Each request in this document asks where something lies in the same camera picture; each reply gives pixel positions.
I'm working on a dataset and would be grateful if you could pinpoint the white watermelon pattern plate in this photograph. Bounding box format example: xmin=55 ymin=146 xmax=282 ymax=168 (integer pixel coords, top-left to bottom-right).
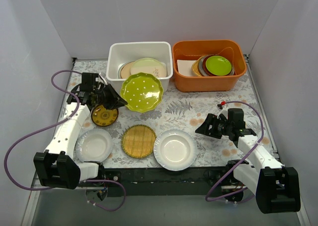
xmin=117 ymin=64 xmax=125 ymax=78

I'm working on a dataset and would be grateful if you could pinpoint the beige bird pattern plate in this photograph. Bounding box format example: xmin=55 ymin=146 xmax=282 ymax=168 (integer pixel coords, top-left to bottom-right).
xmin=121 ymin=62 xmax=134 ymax=79

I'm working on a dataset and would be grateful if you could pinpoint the green dotted scalloped plate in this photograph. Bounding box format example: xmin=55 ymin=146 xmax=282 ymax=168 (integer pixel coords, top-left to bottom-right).
xmin=120 ymin=73 xmax=163 ymax=113

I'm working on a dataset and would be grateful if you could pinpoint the woven bamboo round plate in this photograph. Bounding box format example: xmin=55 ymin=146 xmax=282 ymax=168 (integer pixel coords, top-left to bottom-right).
xmin=121 ymin=124 xmax=157 ymax=158

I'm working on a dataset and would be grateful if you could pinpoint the beige green floral plate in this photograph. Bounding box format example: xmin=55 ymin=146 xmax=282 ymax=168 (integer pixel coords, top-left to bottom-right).
xmin=130 ymin=58 xmax=167 ymax=78

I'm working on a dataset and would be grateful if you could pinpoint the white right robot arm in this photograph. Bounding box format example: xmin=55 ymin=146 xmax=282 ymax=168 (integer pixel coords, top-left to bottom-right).
xmin=195 ymin=108 xmax=301 ymax=214

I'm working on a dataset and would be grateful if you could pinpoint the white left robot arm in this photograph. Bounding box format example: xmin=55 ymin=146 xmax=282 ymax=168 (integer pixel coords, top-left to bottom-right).
xmin=33 ymin=73 xmax=127 ymax=189

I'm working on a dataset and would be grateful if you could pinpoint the white plastic bin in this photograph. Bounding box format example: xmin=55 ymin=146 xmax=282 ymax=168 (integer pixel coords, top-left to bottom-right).
xmin=106 ymin=42 xmax=173 ymax=93

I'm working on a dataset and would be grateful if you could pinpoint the green plate in orange bin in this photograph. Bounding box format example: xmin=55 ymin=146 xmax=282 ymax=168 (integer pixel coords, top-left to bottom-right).
xmin=205 ymin=56 xmax=232 ymax=76

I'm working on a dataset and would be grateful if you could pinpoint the stack of plates in bin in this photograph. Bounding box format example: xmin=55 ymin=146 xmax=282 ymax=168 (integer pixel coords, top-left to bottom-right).
xmin=192 ymin=55 xmax=235 ymax=76

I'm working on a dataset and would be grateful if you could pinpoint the white paper in orange bin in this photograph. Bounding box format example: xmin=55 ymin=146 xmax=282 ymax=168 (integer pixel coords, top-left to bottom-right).
xmin=177 ymin=60 xmax=196 ymax=77

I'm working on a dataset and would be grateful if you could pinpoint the orange plastic bin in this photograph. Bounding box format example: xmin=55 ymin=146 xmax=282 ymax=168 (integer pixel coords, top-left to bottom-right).
xmin=172 ymin=40 xmax=247 ymax=92

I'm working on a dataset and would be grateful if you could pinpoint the small yellow black dish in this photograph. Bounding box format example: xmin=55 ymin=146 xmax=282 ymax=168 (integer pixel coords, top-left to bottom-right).
xmin=91 ymin=104 xmax=119 ymax=127

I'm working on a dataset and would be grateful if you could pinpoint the white deep plate centre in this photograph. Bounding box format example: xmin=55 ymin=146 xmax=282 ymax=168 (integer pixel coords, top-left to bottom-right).
xmin=153 ymin=129 xmax=197 ymax=171

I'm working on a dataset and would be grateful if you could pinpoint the white deep plate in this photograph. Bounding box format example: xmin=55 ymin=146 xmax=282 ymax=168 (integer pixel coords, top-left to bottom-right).
xmin=75 ymin=129 xmax=113 ymax=162
xmin=153 ymin=129 xmax=197 ymax=171

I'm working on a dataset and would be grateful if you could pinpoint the white deep plate left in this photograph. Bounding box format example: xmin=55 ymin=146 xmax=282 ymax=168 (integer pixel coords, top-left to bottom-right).
xmin=75 ymin=129 xmax=113 ymax=162

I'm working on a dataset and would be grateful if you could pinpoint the floral patterned table mat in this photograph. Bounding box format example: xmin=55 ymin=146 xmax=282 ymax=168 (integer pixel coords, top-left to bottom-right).
xmin=47 ymin=59 xmax=278 ymax=169

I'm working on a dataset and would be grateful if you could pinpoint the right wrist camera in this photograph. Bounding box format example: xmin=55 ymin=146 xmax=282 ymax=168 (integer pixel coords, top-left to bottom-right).
xmin=228 ymin=108 xmax=245 ymax=130

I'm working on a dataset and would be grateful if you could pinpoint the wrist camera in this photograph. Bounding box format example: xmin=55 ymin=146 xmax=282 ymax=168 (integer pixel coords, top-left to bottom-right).
xmin=79 ymin=73 xmax=99 ymax=91
xmin=228 ymin=108 xmax=245 ymax=130

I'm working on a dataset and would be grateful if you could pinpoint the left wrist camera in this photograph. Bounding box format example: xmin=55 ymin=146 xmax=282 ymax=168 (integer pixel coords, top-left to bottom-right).
xmin=79 ymin=73 xmax=99 ymax=91

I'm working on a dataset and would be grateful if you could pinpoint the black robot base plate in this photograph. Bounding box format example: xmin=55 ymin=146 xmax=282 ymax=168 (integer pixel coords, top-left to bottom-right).
xmin=77 ymin=167 xmax=249 ymax=198

